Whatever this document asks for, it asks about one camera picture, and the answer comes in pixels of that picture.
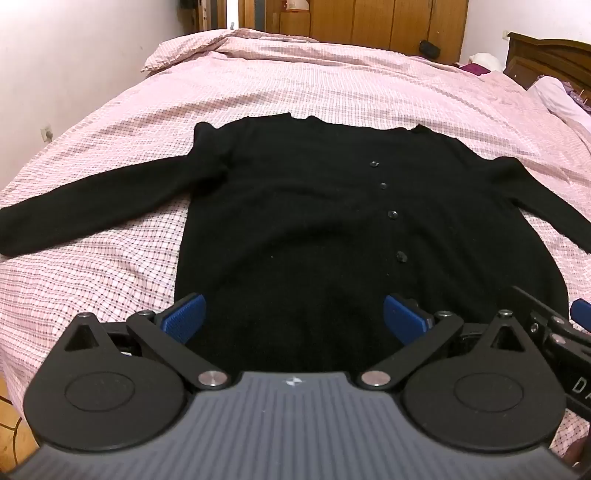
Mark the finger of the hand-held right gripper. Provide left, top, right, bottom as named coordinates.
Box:
left=512, top=286, right=591, bottom=358
left=571, top=299, right=591, bottom=332

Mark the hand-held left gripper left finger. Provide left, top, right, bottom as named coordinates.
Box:
left=64, top=293, right=229, bottom=391

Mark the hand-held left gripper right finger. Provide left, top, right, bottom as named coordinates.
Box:
left=361, top=294, right=527, bottom=391

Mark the black button cardigan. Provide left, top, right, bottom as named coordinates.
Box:
left=0, top=115, right=591, bottom=374

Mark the pale lavender pillow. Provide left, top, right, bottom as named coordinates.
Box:
left=526, top=76, right=591, bottom=153

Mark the pink checked bedspread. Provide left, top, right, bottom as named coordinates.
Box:
left=0, top=28, right=591, bottom=462

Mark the dark wooden headboard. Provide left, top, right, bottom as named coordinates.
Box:
left=503, top=31, right=591, bottom=107

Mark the wooden wardrobe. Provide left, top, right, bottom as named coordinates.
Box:
left=240, top=0, right=469, bottom=63

